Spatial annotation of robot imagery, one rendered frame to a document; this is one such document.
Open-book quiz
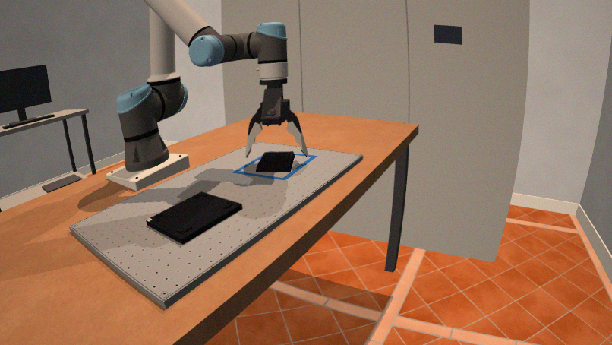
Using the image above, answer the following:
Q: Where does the blue tape outline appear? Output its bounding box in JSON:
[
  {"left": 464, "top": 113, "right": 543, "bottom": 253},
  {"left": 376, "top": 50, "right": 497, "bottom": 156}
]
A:
[{"left": 233, "top": 154, "right": 317, "bottom": 180}]

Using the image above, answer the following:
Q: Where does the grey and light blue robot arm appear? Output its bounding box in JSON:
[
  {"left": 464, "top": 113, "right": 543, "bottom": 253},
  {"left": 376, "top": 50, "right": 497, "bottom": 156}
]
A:
[{"left": 116, "top": 0, "right": 288, "bottom": 172}]

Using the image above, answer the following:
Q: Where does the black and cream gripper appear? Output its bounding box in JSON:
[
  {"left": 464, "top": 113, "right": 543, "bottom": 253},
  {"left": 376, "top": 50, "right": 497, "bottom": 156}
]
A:
[{"left": 245, "top": 78, "right": 308, "bottom": 158}]

